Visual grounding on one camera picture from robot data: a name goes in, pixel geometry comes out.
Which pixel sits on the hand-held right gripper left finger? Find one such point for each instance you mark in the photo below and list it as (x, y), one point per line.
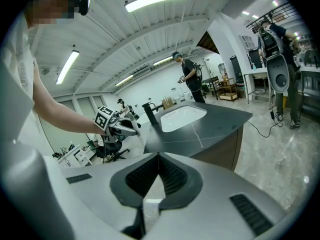
(100, 196)

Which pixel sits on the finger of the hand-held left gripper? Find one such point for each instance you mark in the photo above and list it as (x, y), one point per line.
(125, 131)
(122, 122)

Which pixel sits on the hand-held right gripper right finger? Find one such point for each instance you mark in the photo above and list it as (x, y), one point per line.
(212, 209)

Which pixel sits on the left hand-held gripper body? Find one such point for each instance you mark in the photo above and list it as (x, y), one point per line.
(102, 120)

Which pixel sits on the person's left forearm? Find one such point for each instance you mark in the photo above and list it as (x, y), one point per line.
(67, 114)

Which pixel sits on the white window blind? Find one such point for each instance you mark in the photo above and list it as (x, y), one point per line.
(98, 101)
(68, 106)
(83, 106)

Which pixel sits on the black office chair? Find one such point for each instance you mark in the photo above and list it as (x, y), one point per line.
(116, 150)

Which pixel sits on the green box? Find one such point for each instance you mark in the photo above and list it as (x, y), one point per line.
(92, 145)

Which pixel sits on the black faucet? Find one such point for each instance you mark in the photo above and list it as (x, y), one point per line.
(151, 114)

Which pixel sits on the long ceiling lamp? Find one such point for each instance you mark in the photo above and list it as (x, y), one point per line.
(162, 61)
(124, 80)
(157, 0)
(67, 66)

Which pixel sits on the white desk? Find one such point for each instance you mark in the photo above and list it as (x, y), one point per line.
(77, 156)

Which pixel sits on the brown cardboard box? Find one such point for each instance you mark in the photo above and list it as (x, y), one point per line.
(168, 103)

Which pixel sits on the white sink basin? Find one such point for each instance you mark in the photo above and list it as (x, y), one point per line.
(182, 117)

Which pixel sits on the dark-topped wooden vanity cabinet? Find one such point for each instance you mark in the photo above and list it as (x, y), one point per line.
(217, 134)

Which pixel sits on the person's white T-shirt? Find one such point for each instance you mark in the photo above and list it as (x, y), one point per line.
(15, 84)

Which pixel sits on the dark bench table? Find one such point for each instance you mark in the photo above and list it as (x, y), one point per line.
(211, 80)

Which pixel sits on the wooden shelf rack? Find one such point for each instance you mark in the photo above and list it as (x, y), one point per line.
(227, 95)

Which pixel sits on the black tall cabinet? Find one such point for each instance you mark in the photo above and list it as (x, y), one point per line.
(236, 70)

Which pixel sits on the person's head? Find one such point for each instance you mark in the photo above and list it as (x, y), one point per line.
(50, 4)

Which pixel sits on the yellow bin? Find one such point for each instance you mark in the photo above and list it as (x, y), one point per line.
(285, 101)

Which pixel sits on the steel sink table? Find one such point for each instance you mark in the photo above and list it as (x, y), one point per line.
(255, 72)

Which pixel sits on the dark appliance box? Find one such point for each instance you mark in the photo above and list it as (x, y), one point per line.
(255, 57)

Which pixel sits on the black stair railing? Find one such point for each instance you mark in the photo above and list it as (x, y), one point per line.
(280, 11)

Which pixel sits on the black head-mounted camera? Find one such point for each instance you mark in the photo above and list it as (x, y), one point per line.
(85, 2)

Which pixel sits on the white wall cabinet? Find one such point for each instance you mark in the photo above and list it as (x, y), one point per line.
(247, 41)

